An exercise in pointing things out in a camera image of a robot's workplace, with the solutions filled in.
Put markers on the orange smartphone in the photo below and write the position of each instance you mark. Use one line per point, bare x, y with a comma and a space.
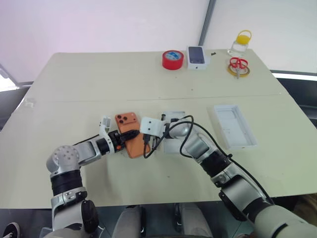
128, 121

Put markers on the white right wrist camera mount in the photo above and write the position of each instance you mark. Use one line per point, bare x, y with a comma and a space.
151, 126

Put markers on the grey rounded leg cover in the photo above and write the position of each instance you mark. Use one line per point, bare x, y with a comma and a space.
193, 220
131, 220

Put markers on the thin yellow tape roll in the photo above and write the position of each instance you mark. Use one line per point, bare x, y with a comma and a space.
245, 73

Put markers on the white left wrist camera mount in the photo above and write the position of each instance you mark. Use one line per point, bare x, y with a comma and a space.
106, 122

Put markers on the red tape roll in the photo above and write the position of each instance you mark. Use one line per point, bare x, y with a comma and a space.
168, 64

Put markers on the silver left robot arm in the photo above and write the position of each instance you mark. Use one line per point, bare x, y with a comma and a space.
74, 153

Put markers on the grey metal post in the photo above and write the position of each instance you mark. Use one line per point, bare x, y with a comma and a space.
206, 24

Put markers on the black and white shoe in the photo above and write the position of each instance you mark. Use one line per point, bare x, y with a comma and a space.
11, 230

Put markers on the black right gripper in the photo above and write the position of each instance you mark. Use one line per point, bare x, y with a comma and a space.
155, 142

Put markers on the white open phone box tray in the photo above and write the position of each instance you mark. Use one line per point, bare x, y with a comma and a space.
235, 129

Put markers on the white printed phone box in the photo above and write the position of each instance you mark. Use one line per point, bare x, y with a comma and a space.
196, 55

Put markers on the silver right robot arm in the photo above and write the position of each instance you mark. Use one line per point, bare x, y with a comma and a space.
237, 188

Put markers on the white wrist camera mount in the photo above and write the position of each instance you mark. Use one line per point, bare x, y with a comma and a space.
106, 122
151, 126

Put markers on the clear jar with yellow lid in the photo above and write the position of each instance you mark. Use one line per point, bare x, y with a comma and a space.
239, 47

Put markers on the white phone box lid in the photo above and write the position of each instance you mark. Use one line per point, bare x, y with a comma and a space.
172, 147

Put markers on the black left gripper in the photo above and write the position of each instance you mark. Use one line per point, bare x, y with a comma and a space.
115, 138

